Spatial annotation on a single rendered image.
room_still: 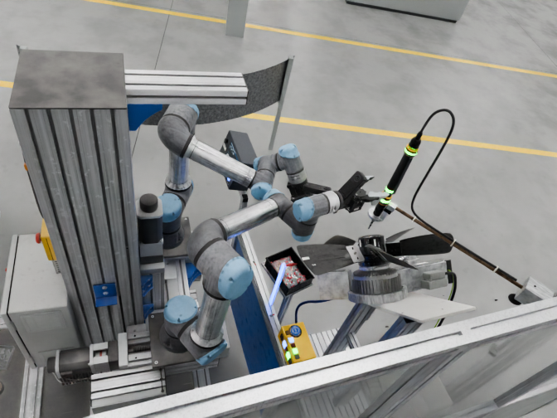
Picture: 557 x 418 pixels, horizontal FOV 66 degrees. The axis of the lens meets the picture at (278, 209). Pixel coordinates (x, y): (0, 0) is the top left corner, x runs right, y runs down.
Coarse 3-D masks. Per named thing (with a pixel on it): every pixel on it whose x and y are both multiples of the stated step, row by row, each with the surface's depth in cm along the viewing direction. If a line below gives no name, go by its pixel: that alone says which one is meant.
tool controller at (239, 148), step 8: (232, 136) 224; (240, 136) 228; (248, 136) 231; (224, 144) 231; (232, 144) 222; (240, 144) 222; (248, 144) 225; (224, 152) 231; (232, 152) 222; (240, 152) 218; (248, 152) 221; (240, 160) 213; (248, 160) 216; (224, 176) 229; (232, 184) 221; (240, 184) 223
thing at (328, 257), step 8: (304, 248) 196; (312, 248) 196; (320, 248) 196; (328, 248) 196; (336, 248) 196; (344, 248) 197; (304, 256) 190; (312, 256) 191; (320, 256) 191; (328, 256) 192; (336, 256) 193; (344, 256) 194; (320, 264) 187; (328, 264) 188; (336, 264) 189; (344, 264) 191; (352, 264) 192; (312, 272) 182; (320, 272) 183
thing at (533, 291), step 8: (528, 280) 152; (536, 280) 153; (528, 288) 150; (536, 288) 150; (544, 288) 151; (520, 296) 152; (528, 296) 150; (536, 296) 149; (544, 296) 149; (552, 296) 149
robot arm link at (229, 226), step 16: (272, 192) 157; (256, 208) 146; (272, 208) 150; (288, 208) 154; (208, 224) 131; (224, 224) 135; (240, 224) 139; (256, 224) 145; (192, 240) 126; (208, 240) 125; (192, 256) 125
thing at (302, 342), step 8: (288, 328) 178; (304, 328) 179; (288, 336) 176; (296, 336) 176; (304, 336) 177; (280, 344) 182; (288, 344) 173; (296, 344) 174; (304, 344) 175; (304, 352) 172; (312, 352) 173; (296, 360) 170; (304, 360) 170
